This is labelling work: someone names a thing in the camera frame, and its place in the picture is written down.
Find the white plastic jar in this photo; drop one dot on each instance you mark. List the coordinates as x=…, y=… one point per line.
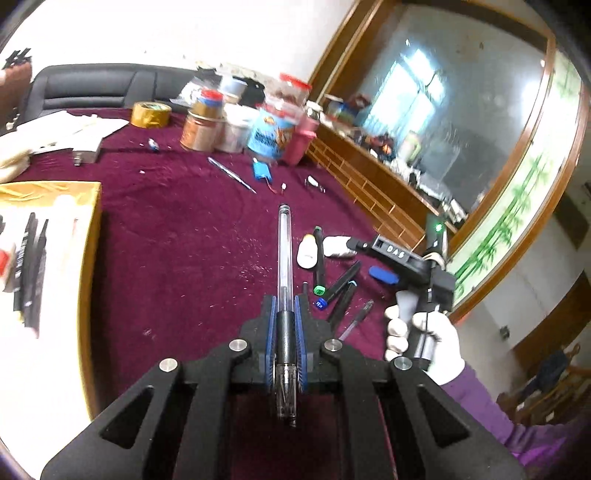
x=236, y=128

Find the black gel pen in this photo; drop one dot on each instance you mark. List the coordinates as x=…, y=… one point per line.
x=359, y=318

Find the clear jar orange contents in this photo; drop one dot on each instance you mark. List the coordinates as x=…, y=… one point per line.
x=204, y=122

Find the yellow gold tray box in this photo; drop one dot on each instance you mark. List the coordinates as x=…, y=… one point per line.
x=48, y=393

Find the pink knit sleeve flask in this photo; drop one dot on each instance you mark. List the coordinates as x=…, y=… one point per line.
x=304, y=133

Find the white plastic bottle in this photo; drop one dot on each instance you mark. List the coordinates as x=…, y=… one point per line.
x=308, y=251

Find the blue cartoon label jar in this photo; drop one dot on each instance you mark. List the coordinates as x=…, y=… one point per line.
x=271, y=133

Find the silver pen on cloth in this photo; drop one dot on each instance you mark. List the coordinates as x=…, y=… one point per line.
x=228, y=172

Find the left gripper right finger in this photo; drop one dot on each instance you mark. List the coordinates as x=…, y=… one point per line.
x=369, y=419

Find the black marker green cap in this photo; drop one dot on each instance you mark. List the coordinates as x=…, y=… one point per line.
x=319, y=271

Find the small white red bottle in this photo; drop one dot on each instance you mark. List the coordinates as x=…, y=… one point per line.
x=7, y=257

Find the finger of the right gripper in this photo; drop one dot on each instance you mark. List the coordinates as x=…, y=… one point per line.
x=384, y=276

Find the wooden brick pattern counter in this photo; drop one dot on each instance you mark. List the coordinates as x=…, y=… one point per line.
x=395, y=210

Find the black leather sofa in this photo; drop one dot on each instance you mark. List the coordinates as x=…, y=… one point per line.
x=95, y=86

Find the yellow tape roll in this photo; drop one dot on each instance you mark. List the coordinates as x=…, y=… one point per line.
x=150, y=115

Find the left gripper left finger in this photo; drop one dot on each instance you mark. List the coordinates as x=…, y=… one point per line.
x=175, y=424

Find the white gloved right hand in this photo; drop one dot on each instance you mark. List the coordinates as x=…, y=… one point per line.
x=428, y=338

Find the clear ballpoint pen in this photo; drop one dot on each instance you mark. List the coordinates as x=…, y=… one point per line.
x=286, y=343

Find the black marker blue cap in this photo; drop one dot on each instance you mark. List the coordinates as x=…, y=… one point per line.
x=333, y=291

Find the purple velvet table cloth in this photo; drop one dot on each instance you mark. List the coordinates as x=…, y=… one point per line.
x=185, y=256

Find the red lid tall jar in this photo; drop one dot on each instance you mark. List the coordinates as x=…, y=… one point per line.
x=292, y=90

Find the nail clipper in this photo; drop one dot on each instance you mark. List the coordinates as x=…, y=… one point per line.
x=310, y=181

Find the white papers stack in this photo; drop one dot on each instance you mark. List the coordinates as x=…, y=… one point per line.
x=59, y=131

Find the purple sleeve forearm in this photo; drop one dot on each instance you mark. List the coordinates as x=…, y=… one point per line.
x=537, y=448

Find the blue battery pack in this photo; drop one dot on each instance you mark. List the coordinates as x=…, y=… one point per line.
x=261, y=171

